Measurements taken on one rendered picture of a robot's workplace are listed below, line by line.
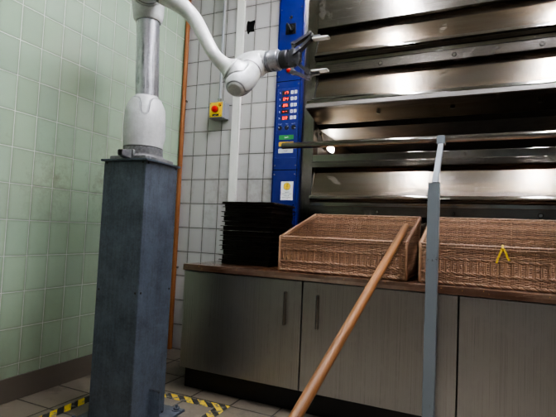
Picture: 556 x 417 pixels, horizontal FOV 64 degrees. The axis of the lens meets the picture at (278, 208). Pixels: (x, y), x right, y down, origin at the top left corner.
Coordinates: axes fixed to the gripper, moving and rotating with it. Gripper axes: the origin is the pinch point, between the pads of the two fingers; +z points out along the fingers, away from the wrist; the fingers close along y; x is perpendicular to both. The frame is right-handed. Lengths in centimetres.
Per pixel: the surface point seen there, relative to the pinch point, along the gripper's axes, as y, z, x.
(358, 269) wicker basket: 87, 14, -11
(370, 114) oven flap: 11, 5, -57
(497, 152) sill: 32, 64, -61
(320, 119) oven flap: 11, -23, -59
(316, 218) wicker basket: 65, -22, -56
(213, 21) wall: -57, -98, -60
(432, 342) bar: 110, 44, 0
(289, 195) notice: 53, -39, -57
